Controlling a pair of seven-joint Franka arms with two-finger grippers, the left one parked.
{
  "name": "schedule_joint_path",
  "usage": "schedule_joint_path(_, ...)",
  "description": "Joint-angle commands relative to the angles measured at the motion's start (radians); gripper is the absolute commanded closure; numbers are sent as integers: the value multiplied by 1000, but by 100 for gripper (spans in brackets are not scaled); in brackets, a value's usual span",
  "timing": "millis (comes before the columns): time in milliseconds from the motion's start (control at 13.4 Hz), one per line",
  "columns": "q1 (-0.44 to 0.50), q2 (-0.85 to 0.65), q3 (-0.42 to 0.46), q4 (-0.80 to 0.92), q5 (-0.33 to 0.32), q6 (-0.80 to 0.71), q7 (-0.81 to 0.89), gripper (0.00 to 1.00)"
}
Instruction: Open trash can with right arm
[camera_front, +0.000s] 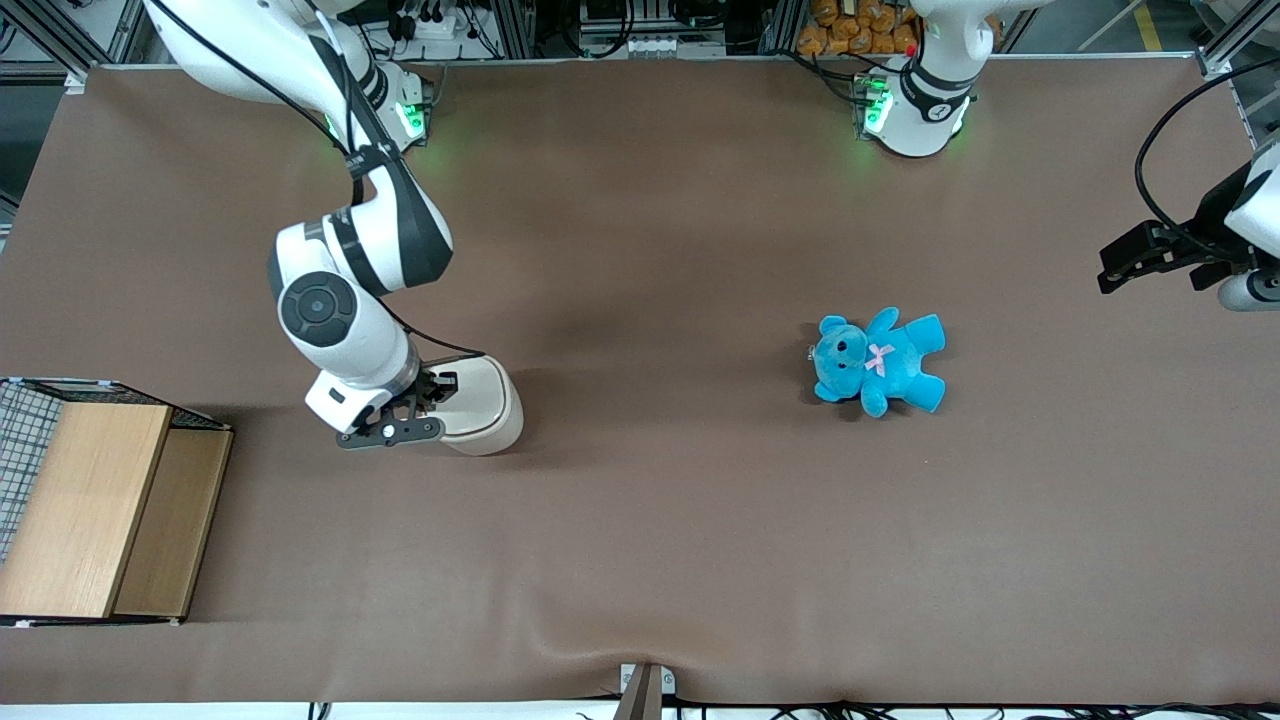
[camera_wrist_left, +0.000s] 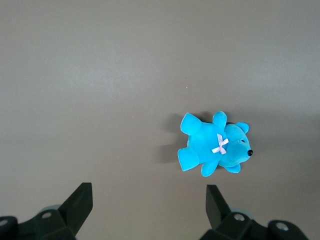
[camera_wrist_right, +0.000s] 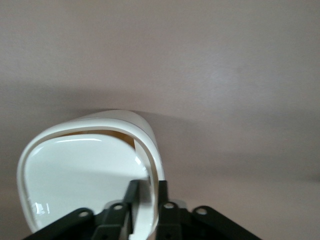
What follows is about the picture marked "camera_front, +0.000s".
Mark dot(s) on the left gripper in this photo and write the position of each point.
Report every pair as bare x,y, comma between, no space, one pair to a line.
1208,222

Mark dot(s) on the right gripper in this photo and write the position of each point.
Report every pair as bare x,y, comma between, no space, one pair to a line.
428,385

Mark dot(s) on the beige lidded trash can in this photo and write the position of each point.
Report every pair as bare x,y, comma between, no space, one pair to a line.
485,410

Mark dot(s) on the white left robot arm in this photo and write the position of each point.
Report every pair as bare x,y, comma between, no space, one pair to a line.
920,110

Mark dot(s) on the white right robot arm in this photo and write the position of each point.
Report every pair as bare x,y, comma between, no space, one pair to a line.
340,320

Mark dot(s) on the brown table cover mat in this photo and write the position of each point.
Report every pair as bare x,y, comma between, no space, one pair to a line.
650,500

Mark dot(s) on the blue plush teddy bear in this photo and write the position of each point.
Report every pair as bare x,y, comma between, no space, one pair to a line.
880,360

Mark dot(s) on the metal table edge clamp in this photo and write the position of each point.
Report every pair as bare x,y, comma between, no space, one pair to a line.
645,695

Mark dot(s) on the white power strip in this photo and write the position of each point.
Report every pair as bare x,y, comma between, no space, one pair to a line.
435,25

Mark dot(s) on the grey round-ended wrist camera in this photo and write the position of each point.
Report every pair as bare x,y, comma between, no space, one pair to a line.
1250,292

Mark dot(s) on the aluminium frame profile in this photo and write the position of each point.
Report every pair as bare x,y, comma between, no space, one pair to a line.
1240,35
60,40

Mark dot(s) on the wooden shelf with black frame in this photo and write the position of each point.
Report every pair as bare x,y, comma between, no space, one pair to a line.
80,500

